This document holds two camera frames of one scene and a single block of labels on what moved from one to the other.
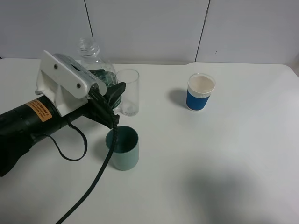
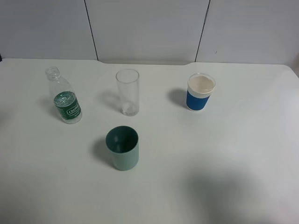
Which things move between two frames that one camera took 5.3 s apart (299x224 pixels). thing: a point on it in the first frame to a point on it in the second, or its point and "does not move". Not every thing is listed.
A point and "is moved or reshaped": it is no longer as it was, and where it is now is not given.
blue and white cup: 200,86 does not move
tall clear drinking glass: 130,105 does not move
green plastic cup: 126,154 does not move
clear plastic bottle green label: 89,51 is moved or reshaped
